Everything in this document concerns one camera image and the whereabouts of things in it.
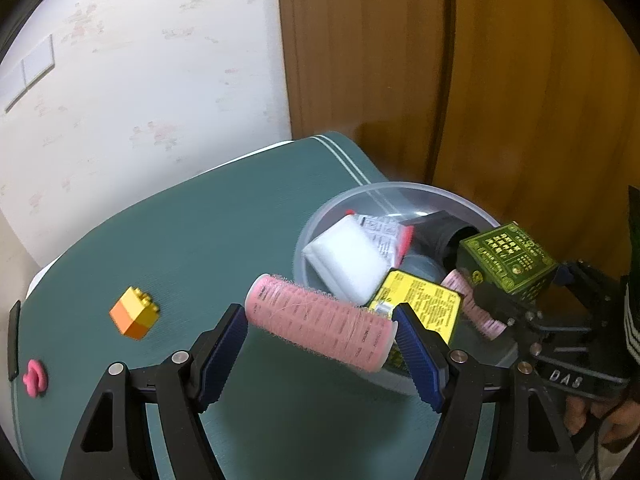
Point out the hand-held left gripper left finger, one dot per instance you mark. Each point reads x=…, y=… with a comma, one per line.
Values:
x=225, y=355

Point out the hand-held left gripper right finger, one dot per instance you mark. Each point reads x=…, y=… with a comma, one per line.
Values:
x=420, y=355

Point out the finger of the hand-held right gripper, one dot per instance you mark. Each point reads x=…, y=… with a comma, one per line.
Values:
x=585, y=290
x=505, y=305

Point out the pink hair roller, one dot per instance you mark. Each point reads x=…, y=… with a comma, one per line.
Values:
x=320, y=322
x=475, y=310

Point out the green patterned box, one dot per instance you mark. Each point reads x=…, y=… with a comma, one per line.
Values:
x=510, y=260

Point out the yellow printed packet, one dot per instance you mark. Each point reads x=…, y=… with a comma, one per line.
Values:
x=430, y=305

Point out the black cylinder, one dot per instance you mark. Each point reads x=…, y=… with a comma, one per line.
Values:
x=440, y=235

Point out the white sponge block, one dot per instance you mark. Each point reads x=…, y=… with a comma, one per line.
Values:
x=345, y=260

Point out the white printed sachet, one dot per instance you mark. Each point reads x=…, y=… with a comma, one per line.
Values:
x=385, y=235

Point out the clear plastic bowl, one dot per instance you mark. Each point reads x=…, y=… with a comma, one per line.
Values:
x=380, y=200

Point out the person's right hand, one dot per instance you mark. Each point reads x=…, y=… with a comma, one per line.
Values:
x=575, y=412

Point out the orange yellow toy block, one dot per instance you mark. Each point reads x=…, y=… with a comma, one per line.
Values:
x=135, y=312

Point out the green mat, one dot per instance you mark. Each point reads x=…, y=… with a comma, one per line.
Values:
x=200, y=235

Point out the small pink clip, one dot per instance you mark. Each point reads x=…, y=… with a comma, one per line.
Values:
x=35, y=377

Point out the flat black device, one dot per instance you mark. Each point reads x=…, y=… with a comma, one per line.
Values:
x=13, y=340

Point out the wooden door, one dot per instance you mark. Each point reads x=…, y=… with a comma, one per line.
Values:
x=450, y=60

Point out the white wall switch plate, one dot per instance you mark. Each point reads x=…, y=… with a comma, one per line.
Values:
x=30, y=72

